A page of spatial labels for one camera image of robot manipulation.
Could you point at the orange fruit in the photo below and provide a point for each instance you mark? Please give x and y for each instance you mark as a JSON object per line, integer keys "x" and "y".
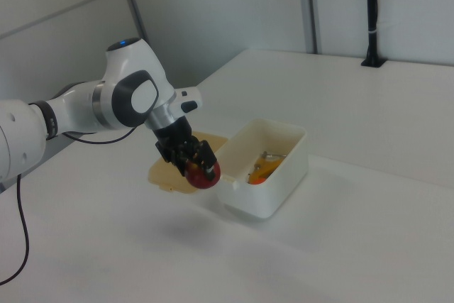
{"x": 256, "y": 180}

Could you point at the white plastic container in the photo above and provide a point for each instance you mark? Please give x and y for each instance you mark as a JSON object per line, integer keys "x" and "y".
{"x": 259, "y": 200}

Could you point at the metal tool in container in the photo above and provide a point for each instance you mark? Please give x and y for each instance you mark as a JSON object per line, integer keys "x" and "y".
{"x": 271, "y": 155}

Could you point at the beige plastic lid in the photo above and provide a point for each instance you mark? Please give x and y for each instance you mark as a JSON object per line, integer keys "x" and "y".
{"x": 166, "y": 177}

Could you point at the black pole with base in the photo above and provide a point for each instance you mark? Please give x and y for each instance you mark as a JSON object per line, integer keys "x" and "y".
{"x": 371, "y": 15}

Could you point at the yellow object in container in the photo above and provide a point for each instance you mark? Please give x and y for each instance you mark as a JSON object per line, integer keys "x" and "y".
{"x": 271, "y": 168}

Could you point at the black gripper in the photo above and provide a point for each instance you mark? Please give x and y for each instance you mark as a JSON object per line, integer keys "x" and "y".
{"x": 174, "y": 136}

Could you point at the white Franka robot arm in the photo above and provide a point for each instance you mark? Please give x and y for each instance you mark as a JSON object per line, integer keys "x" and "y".
{"x": 131, "y": 79}

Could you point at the red apple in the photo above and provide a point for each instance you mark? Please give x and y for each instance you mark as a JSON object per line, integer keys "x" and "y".
{"x": 198, "y": 180}

